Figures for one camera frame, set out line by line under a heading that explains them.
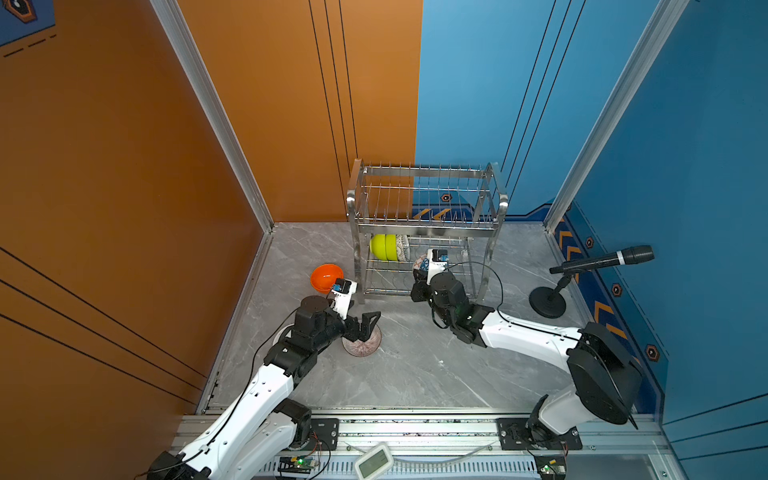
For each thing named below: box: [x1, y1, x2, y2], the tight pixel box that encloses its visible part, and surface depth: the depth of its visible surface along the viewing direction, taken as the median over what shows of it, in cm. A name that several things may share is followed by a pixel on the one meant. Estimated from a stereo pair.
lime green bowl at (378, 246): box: [370, 234, 387, 261], surface depth 101 cm
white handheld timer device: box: [354, 443, 394, 480], surface depth 69 cm
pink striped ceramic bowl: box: [341, 324, 383, 357], surface depth 88 cm
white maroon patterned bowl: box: [396, 234, 405, 262], surface depth 101 cm
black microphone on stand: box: [529, 245, 655, 319], surface depth 84 cm
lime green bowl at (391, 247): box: [386, 234, 397, 261], surface depth 101 cm
